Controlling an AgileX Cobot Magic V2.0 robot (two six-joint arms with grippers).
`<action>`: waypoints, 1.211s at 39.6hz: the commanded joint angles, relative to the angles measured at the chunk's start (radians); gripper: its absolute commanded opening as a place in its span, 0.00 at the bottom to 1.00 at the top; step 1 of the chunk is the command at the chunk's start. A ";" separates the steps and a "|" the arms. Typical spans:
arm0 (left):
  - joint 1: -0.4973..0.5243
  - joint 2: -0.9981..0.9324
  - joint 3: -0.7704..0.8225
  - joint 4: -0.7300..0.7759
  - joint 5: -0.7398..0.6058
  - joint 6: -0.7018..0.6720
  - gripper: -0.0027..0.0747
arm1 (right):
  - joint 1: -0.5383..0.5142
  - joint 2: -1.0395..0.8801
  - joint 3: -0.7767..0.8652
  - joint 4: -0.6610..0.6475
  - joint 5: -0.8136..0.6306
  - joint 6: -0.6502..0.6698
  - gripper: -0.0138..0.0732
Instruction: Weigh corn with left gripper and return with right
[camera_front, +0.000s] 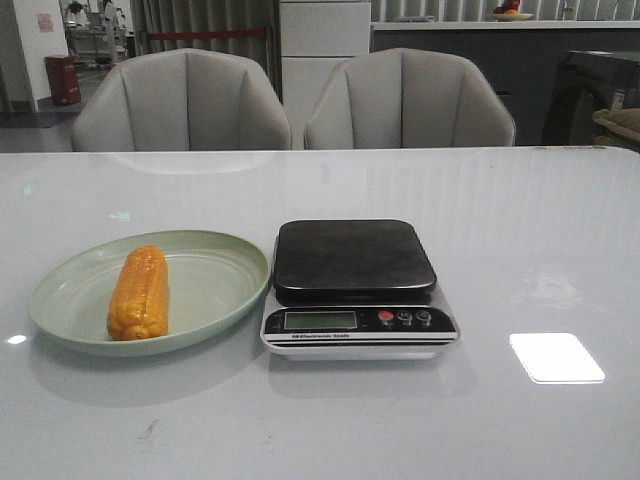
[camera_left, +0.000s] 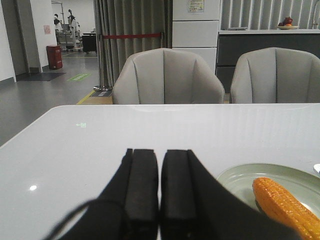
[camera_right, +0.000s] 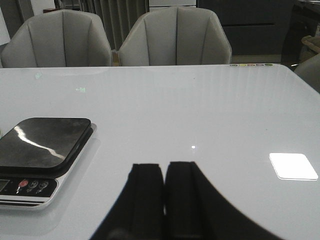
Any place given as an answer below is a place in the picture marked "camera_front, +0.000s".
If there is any pale green round plate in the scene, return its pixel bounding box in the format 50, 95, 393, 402
29, 230, 271, 357

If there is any white cabinet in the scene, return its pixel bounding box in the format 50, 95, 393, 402
279, 1, 371, 149

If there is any grey upholstered chair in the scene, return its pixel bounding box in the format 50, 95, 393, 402
304, 48, 516, 150
71, 48, 292, 152

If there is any fruit plate on counter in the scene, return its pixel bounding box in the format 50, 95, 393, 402
490, 0, 533, 22

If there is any black glossy appliance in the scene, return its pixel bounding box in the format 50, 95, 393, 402
541, 51, 639, 145

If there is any left grey upholstered chair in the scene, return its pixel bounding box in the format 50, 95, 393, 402
71, 48, 292, 152

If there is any red bin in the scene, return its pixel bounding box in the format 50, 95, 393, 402
44, 55, 81, 106

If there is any right grey upholstered chair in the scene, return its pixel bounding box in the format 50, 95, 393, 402
304, 48, 516, 150

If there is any beige cushion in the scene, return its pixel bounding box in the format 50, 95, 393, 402
592, 108, 640, 152

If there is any orange corn cob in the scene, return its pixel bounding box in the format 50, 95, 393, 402
107, 245, 169, 341

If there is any black silver kitchen scale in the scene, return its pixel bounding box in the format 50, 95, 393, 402
260, 219, 460, 360

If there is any grey counter with white top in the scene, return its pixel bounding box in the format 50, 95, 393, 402
371, 20, 639, 145

